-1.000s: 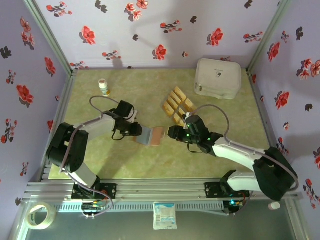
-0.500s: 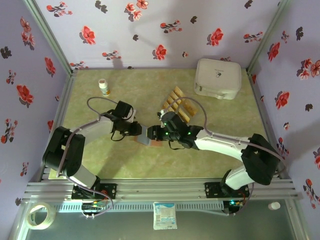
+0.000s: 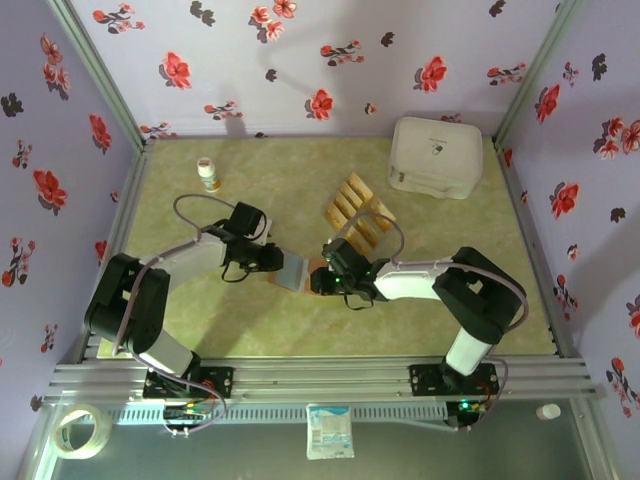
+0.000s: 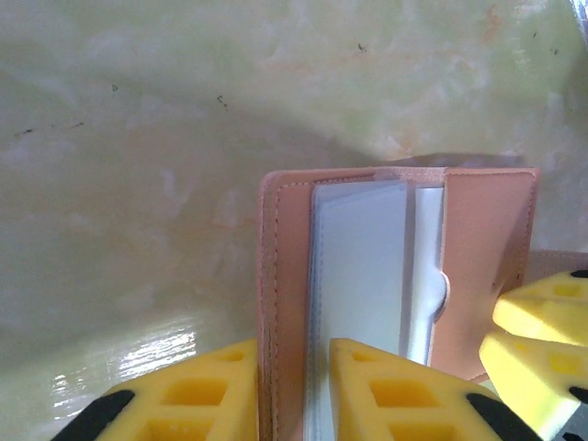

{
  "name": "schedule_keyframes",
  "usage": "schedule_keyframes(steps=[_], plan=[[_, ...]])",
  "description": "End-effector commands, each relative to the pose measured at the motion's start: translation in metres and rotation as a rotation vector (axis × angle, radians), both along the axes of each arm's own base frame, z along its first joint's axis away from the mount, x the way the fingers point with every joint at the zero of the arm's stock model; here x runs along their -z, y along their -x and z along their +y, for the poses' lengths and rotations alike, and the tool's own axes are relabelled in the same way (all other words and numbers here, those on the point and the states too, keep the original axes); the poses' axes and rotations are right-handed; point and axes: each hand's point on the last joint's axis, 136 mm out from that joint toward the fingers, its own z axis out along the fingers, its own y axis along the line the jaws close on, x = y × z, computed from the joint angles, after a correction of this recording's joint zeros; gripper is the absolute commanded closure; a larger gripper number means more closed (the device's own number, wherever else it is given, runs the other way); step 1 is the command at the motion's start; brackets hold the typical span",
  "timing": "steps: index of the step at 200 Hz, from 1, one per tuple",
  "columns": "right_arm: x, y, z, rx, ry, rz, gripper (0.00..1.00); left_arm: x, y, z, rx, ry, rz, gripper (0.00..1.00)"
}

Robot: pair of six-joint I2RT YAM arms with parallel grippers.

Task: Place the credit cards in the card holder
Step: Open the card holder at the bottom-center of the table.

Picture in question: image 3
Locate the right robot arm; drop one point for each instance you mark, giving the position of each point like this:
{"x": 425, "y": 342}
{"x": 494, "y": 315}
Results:
{"x": 480, "y": 295}

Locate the aluminium corner post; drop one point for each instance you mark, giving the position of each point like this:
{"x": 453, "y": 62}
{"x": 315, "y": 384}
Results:
{"x": 102, "y": 75}
{"x": 537, "y": 70}

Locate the aluminium side rail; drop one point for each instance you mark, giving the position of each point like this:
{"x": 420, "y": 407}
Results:
{"x": 516, "y": 200}
{"x": 131, "y": 190}

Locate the white blue wipes packet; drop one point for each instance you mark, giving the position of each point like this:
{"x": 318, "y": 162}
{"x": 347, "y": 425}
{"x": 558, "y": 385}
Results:
{"x": 330, "y": 430}

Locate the brown card holder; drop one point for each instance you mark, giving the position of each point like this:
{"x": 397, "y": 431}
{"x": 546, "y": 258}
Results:
{"x": 290, "y": 272}

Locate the white pill bottle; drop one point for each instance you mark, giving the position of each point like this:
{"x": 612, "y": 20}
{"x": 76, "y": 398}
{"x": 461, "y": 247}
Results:
{"x": 209, "y": 175}

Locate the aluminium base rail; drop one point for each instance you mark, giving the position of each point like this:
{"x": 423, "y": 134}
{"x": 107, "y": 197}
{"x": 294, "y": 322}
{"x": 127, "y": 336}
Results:
{"x": 320, "y": 382}

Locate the clear tape roll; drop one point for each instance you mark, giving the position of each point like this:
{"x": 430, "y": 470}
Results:
{"x": 102, "y": 435}

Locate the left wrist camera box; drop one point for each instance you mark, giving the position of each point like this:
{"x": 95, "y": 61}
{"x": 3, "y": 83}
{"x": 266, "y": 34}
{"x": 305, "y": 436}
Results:
{"x": 268, "y": 230}

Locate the white zippered pouch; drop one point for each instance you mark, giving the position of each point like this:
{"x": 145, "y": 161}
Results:
{"x": 435, "y": 155}

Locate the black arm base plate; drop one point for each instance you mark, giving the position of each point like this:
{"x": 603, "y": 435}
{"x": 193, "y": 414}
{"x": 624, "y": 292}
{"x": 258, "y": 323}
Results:
{"x": 422, "y": 380}
{"x": 222, "y": 382}

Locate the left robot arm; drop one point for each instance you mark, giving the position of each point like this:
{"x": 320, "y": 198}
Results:
{"x": 130, "y": 305}

